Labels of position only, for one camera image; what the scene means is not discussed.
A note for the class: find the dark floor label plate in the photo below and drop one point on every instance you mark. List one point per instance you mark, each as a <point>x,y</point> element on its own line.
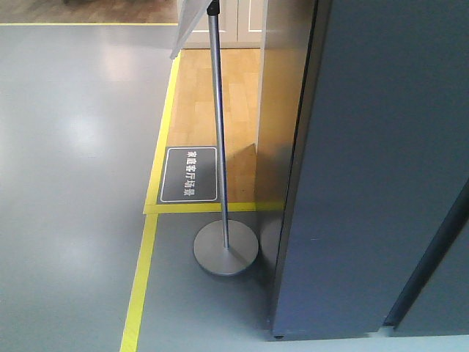
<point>189,175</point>

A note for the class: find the dark grey fridge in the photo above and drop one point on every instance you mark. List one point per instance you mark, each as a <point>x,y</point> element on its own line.
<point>434,300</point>

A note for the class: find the sign stand with board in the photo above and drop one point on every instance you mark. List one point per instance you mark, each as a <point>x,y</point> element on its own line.
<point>225,247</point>

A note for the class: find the fridge door white inside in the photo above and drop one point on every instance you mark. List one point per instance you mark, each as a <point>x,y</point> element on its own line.
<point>380,162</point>

